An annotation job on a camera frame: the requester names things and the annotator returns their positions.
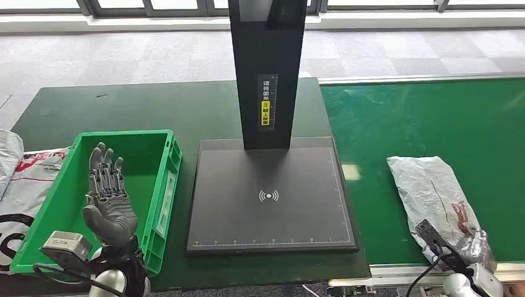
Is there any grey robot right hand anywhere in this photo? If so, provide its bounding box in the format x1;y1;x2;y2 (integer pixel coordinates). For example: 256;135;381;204
457;229;495;272

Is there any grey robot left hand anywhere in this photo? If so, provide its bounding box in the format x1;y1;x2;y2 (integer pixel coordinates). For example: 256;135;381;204
82;142;139;248

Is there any plain grey mailer parcel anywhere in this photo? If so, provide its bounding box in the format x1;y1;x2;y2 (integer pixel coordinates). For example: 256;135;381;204
386;155;497;273

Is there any green conveyor belt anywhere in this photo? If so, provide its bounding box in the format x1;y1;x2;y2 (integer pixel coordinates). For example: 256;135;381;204
319;77;525;267

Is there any green plastic crate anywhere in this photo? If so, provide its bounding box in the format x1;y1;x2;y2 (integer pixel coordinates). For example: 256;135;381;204
9;129;183;278

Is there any large white printed bag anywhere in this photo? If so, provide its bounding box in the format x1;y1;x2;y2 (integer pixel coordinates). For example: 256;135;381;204
0;147;71;275

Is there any grey plastic bag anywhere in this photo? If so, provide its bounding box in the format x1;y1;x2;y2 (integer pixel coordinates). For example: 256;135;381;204
0;129;25;200

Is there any yellow black column label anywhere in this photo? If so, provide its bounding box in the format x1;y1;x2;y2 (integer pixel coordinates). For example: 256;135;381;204
257;74;279;132

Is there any white window sill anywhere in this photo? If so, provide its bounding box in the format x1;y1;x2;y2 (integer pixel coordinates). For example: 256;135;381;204
0;9;525;35

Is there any black scanner column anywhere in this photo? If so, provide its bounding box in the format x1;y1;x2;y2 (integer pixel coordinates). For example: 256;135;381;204
228;0;308;151

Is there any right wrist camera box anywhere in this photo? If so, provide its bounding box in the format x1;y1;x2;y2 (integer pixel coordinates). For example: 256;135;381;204
415;219;464;267

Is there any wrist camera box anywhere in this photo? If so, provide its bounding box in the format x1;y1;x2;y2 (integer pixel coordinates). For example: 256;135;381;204
40;230;93;267
415;219;464;267

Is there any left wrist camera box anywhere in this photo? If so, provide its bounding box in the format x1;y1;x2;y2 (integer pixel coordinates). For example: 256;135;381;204
40;230;93;267

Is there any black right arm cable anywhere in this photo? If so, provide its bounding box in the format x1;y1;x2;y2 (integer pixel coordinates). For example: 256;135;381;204
405;246;444;297

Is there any black scanner base plate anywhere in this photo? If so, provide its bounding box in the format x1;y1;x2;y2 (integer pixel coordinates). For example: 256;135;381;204
185;136;360;257

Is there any aluminium conveyor side rail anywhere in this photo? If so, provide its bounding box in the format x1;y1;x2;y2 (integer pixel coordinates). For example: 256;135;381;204
318;72;525;85

